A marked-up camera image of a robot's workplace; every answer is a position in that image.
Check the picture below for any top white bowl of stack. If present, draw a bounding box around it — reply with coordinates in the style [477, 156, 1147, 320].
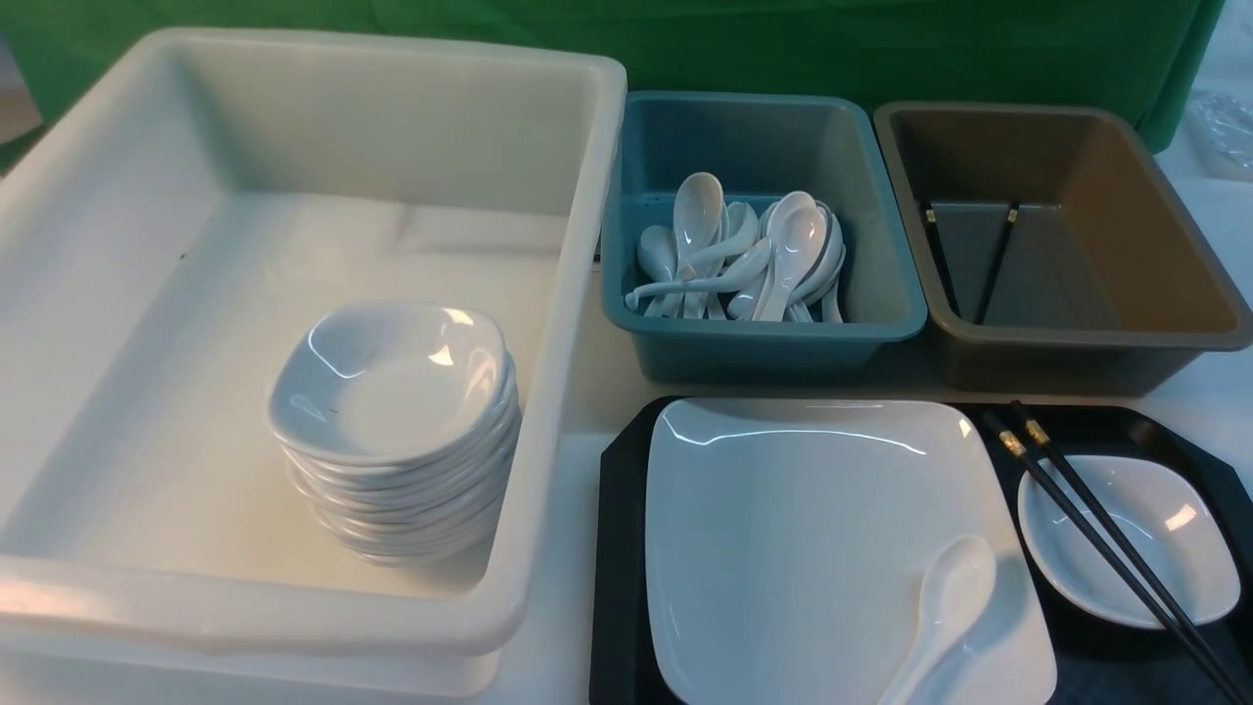
[264, 301, 516, 473]

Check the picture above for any brown plastic bin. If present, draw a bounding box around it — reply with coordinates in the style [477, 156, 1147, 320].
[873, 101, 1250, 396]

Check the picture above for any white spoon upright right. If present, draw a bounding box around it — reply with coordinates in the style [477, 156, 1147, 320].
[752, 205, 827, 322]

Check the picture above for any large white plastic tub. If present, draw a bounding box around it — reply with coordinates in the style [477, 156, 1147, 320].
[3, 28, 627, 704]

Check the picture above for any green backdrop cloth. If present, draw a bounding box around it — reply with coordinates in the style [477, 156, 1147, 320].
[1, 1, 1225, 152]

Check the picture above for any large white square plate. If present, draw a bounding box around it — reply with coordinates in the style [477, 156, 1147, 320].
[645, 398, 1059, 704]

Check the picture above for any small white square bowl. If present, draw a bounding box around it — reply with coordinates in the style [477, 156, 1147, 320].
[1017, 455, 1240, 631]

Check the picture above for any black chopstick in bin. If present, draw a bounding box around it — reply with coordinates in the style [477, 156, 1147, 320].
[920, 202, 961, 317]
[974, 202, 1021, 326]

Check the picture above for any black serving tray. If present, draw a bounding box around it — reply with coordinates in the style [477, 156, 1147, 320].
[589, 398, 1252, 704]

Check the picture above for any white spoon upright left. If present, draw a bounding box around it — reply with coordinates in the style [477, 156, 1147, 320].
[673, 172, 724, 284]

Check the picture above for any stack of white bowls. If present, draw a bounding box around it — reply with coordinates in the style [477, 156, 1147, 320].
[284, 358, 521, 565]

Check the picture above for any black chopstick in bin right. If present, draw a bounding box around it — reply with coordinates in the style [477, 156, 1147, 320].
[974, 202, 1021, 326]

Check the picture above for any white spoon upright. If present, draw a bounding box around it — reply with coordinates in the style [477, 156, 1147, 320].
[673, 172, 724, 284]
[752, 205, 827, 322]

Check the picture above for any teal plastic bin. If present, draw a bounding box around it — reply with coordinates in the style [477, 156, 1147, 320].
[600, 91, 928, 387]

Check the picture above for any white spoon lying across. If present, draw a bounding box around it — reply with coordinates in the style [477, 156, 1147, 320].
[624, 238, 771, 309]

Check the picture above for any black chopstick gold band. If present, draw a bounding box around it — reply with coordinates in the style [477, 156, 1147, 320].
[997, 399, 1250, 704]
[965, 401, 1250, 704]

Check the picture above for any white ceramic soup spoon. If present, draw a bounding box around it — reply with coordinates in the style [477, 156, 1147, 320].
[878, 535, 997, 704]

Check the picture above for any black chopstick in bin left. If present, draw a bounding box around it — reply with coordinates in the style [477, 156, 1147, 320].
[920, 202, 961, 317]

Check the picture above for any clear plastic bag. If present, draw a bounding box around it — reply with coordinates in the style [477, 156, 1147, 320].
[1184, 90, 1252, 183]

